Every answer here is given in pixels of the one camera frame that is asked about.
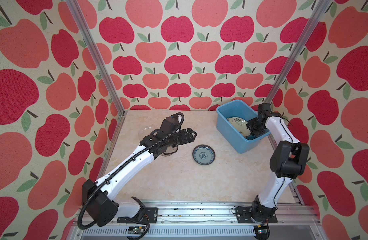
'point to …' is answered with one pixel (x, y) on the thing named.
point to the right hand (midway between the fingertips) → (251, 127)
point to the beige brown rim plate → (240, 125)
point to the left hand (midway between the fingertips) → (194, 137)
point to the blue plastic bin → (227, 109)
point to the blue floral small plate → (203, 154)
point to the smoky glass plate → (169, 151)
